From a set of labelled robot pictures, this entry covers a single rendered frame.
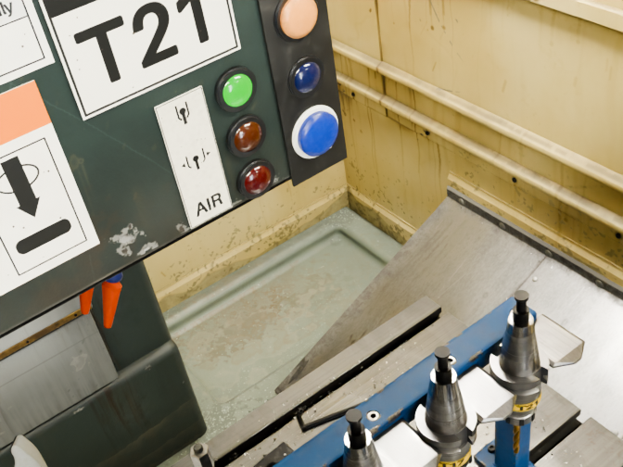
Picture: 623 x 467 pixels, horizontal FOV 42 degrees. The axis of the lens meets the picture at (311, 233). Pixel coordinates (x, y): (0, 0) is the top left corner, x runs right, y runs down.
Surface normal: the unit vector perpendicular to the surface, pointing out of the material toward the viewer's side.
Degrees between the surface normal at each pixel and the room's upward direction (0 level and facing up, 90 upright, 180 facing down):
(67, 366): 90
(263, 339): 0
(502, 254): 24
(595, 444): 0
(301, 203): 90
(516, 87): 90
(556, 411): 0
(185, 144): 90
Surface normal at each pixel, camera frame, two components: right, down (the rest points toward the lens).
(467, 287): -0.45, -0.51
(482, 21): -0.80, 0.47
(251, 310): -0.14, -0.76
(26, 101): 0.59, 0.45
